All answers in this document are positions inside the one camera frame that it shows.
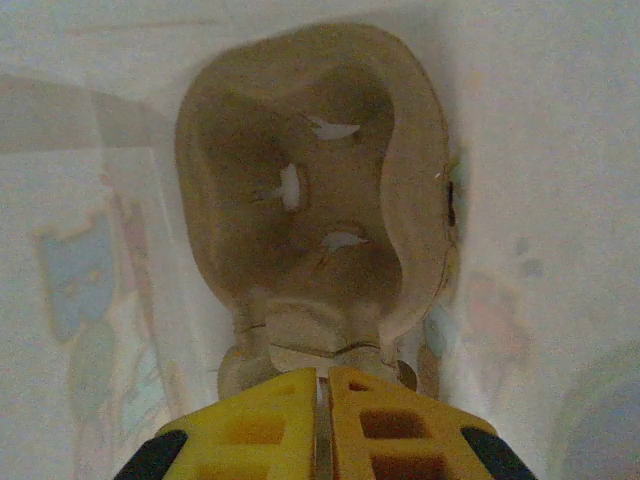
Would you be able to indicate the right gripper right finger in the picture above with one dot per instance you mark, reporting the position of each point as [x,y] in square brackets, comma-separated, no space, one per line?
[400,440]

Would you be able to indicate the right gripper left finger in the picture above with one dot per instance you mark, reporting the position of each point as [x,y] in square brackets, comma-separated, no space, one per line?
[250,440]

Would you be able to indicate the brown pulp cup carrier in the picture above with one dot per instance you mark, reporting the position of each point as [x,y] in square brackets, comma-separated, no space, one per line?
[250,150]

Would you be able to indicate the white printed paper bag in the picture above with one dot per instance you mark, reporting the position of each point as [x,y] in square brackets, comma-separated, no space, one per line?
[550,150]

